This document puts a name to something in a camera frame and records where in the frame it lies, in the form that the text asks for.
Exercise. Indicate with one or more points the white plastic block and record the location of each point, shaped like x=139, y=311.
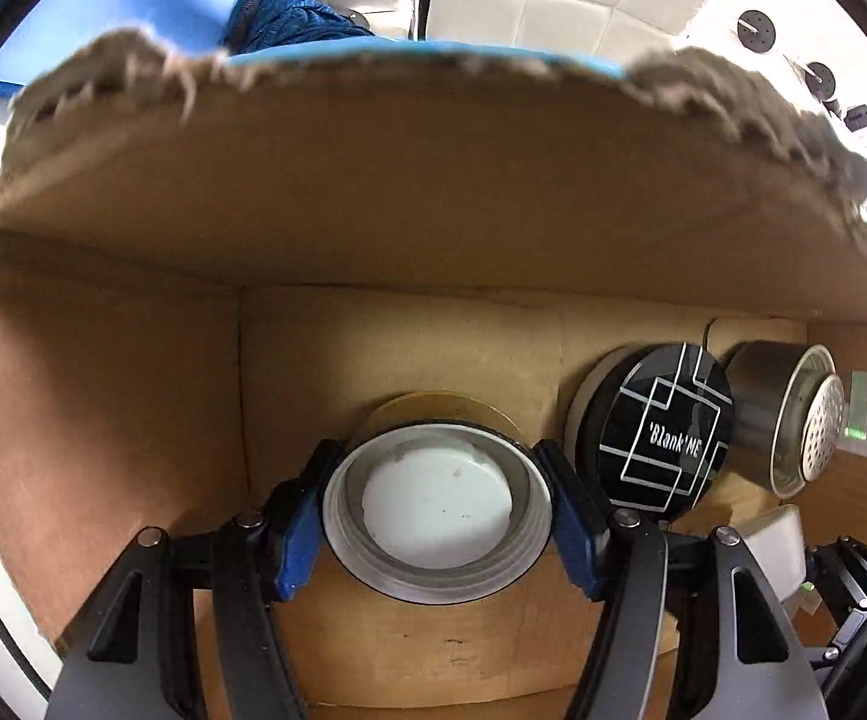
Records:
x=777, y=551

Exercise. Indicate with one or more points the clear tape piece green mark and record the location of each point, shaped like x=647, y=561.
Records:
x=863, y=414

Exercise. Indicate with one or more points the blue knitted cloth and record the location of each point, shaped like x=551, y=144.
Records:
x=291, y=15

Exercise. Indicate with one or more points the black round compact white lines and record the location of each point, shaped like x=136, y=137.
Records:
x=658, y=431

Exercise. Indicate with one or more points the silver metal perforated canister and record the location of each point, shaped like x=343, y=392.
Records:
x=774, y=420

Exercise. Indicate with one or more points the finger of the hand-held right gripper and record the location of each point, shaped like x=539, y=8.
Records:
x=846, y=574

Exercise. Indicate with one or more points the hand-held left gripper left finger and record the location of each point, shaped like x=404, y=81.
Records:
x=300, y=544

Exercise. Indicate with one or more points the black round wall knob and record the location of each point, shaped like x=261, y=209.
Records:
x=820, y=79
x=756, y=31

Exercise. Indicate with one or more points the brown cardboard box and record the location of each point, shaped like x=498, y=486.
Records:
x=403, y=210

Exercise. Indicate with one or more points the round white jar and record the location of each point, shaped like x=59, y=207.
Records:
x=437, y=514

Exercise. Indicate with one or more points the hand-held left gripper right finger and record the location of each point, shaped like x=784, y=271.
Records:
x=574, y=536

